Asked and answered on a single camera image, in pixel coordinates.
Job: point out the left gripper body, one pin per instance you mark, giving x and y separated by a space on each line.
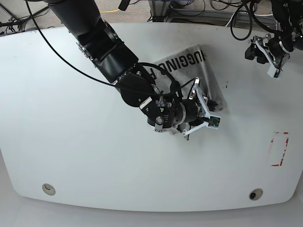
286 42

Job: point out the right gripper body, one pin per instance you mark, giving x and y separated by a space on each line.
163 115

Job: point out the grey T-shirt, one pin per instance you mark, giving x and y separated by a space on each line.
189 64

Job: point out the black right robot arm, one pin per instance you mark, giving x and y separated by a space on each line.
121 67

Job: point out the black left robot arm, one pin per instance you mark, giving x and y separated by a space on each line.
289 14

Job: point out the red tape rectangle marking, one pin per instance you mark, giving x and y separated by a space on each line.
277 148

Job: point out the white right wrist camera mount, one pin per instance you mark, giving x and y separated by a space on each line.
196 107

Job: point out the right table cable grommet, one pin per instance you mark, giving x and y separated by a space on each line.
256 194

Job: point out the table cable grommet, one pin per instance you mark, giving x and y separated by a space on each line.
48 189
256 194

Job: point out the aluminium frame stand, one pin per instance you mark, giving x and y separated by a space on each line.
158 9

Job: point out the left table cable grommet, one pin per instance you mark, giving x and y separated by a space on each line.
48 189

